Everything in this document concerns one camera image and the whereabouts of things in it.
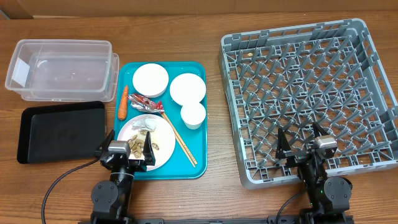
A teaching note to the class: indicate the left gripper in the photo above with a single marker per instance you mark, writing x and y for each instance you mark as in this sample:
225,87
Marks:
139,166

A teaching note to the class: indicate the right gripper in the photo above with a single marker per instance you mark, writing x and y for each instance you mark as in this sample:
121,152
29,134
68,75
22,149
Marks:
282,145

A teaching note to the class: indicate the peanut pile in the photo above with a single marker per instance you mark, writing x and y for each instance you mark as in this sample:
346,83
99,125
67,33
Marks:
136,144

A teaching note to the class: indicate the white tissue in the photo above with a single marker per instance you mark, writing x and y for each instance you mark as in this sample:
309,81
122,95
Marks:
145,125

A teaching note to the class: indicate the pink plate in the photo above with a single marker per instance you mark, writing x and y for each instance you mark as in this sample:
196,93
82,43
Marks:
162,139

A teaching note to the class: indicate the red foil wrapper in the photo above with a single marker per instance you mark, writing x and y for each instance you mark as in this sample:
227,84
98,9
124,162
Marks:
144,104

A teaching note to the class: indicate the pink bowl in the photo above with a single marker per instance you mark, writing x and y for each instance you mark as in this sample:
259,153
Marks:
150,80

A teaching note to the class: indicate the white cup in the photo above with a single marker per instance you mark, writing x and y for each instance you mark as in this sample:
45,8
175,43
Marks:
193,114

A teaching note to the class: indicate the white bowl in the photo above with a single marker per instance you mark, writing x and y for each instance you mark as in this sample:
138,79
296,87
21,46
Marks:
187,88

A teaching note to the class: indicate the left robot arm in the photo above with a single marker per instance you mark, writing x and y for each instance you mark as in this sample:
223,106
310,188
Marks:
111,197

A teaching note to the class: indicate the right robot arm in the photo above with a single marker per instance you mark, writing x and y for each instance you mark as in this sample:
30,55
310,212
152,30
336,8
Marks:
329,196

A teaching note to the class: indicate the grey dishwasher rack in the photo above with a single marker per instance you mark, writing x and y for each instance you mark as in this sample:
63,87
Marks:
291,77

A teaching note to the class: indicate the orange carrot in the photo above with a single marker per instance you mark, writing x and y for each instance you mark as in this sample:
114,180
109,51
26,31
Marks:
123,104

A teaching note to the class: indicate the black plastic tray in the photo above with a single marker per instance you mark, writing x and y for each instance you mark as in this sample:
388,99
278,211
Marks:
61,132

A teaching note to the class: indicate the teal serving tray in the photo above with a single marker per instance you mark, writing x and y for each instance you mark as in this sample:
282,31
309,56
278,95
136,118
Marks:
178,166

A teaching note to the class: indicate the clear plastic bin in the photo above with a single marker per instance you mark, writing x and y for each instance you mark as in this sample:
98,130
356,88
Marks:
63,70

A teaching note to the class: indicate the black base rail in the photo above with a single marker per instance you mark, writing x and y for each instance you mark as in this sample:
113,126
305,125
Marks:
214,221

